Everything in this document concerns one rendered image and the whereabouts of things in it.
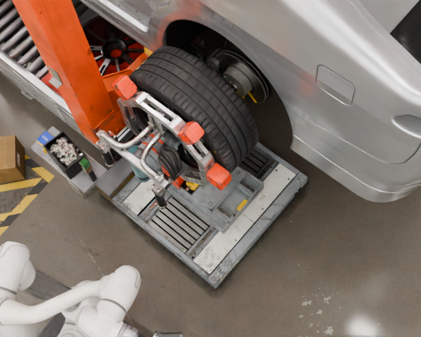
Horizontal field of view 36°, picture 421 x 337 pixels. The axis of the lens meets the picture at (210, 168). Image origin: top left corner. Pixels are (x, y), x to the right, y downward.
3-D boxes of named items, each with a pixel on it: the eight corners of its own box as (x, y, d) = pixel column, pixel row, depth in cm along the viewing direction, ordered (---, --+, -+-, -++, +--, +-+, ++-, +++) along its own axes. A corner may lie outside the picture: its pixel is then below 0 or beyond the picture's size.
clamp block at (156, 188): (173, 182, 287) (172, 178, 282) (159, 197, 285) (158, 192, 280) (164, 176, 289) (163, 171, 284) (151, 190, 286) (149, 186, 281)
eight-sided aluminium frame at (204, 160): (218, 190, 319) (211, 139, 270) (210, 200, 317) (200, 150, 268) (139, 130, 337) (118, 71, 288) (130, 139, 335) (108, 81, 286)
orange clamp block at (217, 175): (216, 168, 298) (232, 179, 295) (206, 180, 296) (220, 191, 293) (216, 161, 292) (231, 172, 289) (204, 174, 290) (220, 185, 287)
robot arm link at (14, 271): (74, 328, 314) (87, 285, 322) (103, 334, 308) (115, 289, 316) (-29, 285, 250) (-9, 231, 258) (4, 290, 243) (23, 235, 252)
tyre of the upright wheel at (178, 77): (230, 64, 266) (135, 31, 309) (192, 103, 259) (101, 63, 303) (276, 164, 312) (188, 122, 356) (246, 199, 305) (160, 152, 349)
